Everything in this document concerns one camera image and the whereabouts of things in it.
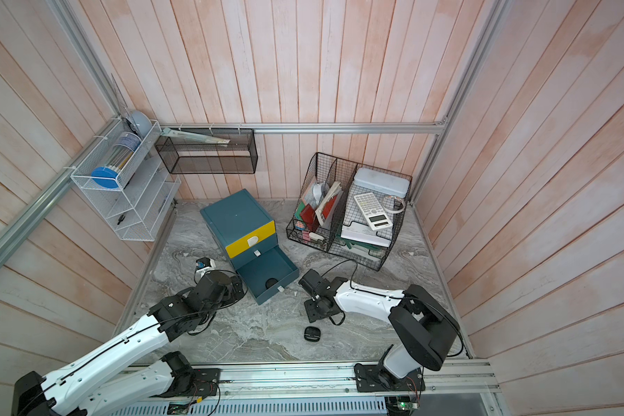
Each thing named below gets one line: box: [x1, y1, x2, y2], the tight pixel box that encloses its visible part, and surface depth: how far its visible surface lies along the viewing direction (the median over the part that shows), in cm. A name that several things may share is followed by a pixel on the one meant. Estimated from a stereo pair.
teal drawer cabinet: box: [199, 188, 279, 271], surface depth 88 cm
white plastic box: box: [353, 167, 410, 199], surface depth 97 cm
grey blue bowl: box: [130, 110, 153, 140], surface depth 85 cm
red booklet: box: [299, 202, 319, 233], surface depth 108 cm
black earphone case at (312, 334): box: [303, 325, 322, 343], surface depth 83 cm
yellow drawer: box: [225, 220, 277, 259], surface depth 84 cm
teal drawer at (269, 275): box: [235, 245, 300, 306], surface depth 92 cm
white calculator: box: [353, 192, 394, 232], surface depth 89 cm
